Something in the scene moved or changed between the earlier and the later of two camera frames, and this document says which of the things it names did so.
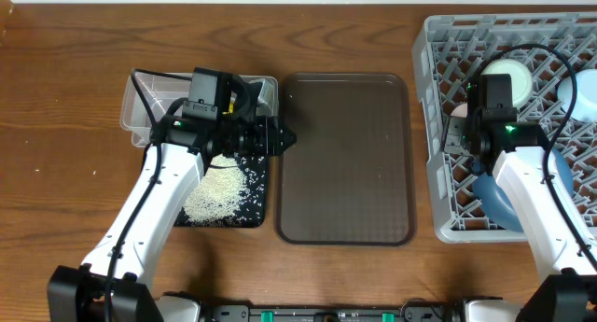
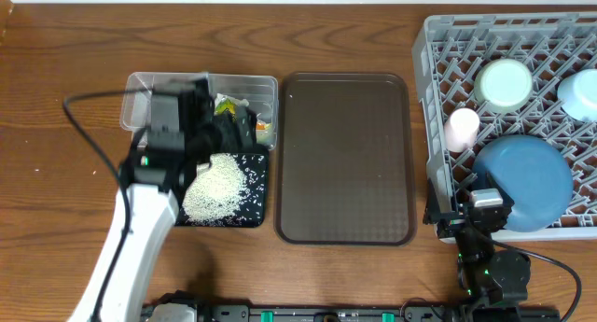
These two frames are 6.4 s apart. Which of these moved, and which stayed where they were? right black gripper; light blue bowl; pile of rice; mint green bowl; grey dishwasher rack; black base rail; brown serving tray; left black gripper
Moved: right black gripper; mint green bowl; left black gripper
Stayed: black base rail; pile of rice; brown serving tray; light blue bowl; grey dishwasher rack
